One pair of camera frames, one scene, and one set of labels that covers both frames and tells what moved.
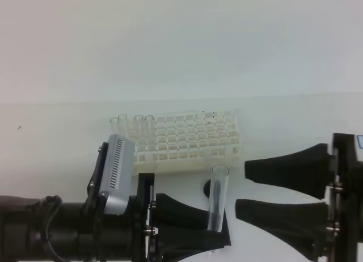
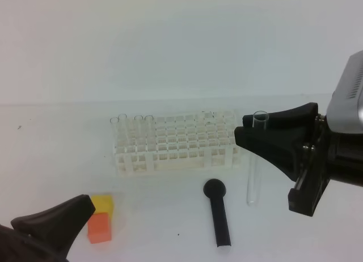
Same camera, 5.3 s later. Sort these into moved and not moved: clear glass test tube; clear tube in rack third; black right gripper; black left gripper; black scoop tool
Moved: black right gripper; clear glass test tube; black left gripper
Not moved: black scoop tool; clear tube in rack third
